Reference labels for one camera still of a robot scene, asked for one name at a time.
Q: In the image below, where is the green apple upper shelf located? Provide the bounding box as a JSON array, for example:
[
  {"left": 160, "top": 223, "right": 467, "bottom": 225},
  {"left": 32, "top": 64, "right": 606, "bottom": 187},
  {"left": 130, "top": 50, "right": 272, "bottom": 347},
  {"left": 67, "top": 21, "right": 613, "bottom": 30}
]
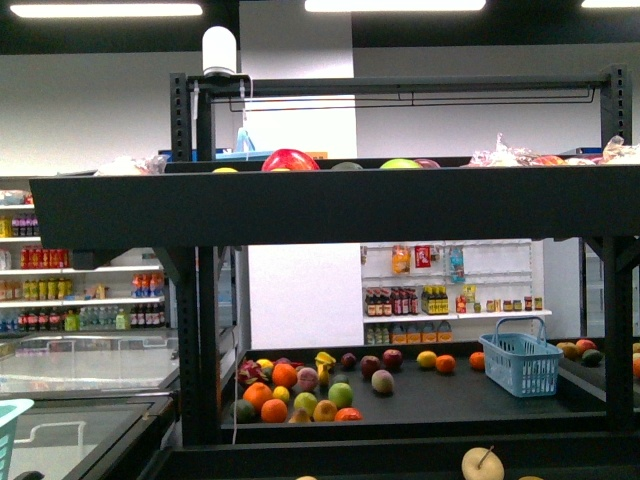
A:
[{"left": 380, "top": 158, "right": 422, "bottom": 170}]

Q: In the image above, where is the green apple shelf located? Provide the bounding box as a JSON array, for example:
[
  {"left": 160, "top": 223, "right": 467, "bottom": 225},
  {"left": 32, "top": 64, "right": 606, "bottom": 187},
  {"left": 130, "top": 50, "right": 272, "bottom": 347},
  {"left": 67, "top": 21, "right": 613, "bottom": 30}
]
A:
[
  {"left": 328, "top": 382, "right": 354, "bottom": 410},
  {"left": 380, "top": 158, "right": 422, "bottom": 170}
]

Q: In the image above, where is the white sauce shelf unit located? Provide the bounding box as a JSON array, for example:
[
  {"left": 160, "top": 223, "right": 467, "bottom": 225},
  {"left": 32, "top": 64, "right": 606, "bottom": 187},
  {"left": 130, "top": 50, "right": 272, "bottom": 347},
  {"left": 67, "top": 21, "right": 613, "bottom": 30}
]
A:
[{"left": 360, "top": 239, "right": 551, "bottom": 345}]

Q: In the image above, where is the green apple middle shelf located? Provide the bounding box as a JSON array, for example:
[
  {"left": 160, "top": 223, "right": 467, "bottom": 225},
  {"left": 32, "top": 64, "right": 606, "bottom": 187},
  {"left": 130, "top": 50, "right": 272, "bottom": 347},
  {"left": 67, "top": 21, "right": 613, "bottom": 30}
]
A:
[{"left": 328, "top": 382, "right": 354, "bottom": 410}]

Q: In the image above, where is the yellow lemon middle shelf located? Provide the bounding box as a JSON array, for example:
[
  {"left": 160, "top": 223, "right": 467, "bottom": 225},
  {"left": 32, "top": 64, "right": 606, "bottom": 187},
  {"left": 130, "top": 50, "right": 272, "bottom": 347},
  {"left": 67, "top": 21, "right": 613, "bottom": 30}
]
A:
[{"left": 416, "top": 350, "right": 437, "bottom": 370}]

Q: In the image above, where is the white beverage shelf unit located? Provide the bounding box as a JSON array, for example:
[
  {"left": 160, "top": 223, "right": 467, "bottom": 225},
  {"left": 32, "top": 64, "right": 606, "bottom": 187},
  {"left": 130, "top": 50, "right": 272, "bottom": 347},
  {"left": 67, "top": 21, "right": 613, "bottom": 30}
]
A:
[{"left": 1, "top": 176, "right": 170, "bottom": 333}]

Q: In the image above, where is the large red apple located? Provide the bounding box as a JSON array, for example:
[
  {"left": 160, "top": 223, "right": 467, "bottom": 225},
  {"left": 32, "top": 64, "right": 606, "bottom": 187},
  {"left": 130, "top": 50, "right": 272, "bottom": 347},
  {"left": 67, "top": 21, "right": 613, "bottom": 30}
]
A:
[{"left": 261, "top": 148, "right": 320, "bottom": 171}]

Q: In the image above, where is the dark red apple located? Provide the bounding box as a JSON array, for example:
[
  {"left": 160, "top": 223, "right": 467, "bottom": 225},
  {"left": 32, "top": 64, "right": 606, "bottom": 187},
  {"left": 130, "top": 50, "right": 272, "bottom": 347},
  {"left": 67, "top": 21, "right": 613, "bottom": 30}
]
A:
[{"left": 382, "top": 349, "right": 404, "bottom": 371}]

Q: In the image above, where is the pink dragon fruit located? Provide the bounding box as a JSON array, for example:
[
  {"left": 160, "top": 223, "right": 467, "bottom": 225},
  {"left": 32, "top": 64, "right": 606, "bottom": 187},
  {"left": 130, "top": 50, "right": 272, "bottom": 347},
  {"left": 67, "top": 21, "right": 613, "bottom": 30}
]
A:
[{"left": 236, "top": 360, "right": 269, "bottom": 387}]

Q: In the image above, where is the peach mango fruit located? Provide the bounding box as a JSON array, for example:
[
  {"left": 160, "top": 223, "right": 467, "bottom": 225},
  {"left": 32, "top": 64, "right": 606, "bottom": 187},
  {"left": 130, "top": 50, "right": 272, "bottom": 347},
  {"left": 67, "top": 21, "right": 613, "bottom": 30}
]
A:
[{"left": 371, "top": 369, "right": 395, "bottom": 395}]

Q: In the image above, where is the orange front left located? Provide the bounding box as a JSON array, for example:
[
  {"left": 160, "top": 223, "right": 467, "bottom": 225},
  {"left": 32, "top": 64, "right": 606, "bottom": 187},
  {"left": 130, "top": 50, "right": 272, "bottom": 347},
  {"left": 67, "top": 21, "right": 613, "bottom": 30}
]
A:
[{"left": 242, "top": 382, "right": 273, "bottom": 414}]

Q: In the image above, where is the orange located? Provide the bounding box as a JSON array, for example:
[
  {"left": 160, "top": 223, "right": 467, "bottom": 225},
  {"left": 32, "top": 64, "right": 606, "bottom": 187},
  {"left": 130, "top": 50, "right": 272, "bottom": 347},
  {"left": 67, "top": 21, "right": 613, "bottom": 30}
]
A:
[
  {"left": 260, "top": 398, "right": 288, "bottom": 423},
  {"left": 242, "top": 382, "right": 273, "bottom": 414}
]

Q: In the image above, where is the small tangerine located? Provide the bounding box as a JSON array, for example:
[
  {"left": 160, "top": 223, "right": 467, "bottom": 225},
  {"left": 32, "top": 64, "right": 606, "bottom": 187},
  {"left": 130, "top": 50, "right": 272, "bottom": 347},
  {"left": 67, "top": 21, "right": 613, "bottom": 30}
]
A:
[{"left": 435, "top": 354, "right": 456, "bottom": 375}]

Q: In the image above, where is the orange lower front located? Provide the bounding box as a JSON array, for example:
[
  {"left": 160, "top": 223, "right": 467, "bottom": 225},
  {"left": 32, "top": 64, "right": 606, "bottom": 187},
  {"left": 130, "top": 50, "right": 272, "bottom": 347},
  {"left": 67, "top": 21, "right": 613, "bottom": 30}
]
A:
[{"left": 260, "top": 398, "right": 288, "bottom": 423}]

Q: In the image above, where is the light blue plastic basket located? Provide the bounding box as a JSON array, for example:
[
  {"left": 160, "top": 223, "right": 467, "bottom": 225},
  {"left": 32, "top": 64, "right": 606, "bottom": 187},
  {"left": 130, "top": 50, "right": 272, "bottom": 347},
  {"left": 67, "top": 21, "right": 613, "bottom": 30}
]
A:
[{"left": 479, "top": 316, "right": 564, "bottom": 398}]

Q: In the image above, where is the glass top freezer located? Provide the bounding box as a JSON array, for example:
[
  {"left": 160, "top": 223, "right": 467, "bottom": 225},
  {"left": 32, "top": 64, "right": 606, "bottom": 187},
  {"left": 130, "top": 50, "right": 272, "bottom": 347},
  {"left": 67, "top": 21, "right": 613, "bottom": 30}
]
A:
[{"left": 1, "top": 331, "right": 179, "bottom": 479}]

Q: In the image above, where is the pale yellow pear with stem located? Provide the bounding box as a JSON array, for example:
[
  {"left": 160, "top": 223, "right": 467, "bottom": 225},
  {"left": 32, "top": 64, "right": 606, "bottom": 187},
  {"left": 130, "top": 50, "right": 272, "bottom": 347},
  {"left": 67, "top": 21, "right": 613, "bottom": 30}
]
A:
[{"left": 461, "top": 447, "right": 505, "bottom": 480}]

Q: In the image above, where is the teal plastic basket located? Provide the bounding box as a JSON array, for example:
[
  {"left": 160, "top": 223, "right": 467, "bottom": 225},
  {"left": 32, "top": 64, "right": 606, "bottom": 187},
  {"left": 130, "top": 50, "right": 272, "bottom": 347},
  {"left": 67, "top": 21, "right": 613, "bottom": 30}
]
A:
[{"left": 0, "top": 398, "right": 34, "bottom": 480}]

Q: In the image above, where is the white dome camera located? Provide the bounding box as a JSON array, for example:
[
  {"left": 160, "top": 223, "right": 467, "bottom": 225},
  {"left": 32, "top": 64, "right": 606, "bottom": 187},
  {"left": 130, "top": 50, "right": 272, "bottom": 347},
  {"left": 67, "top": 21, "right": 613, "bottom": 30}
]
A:
[{"left": 202, "top": 26, "right": 237, "bottom": 77}]

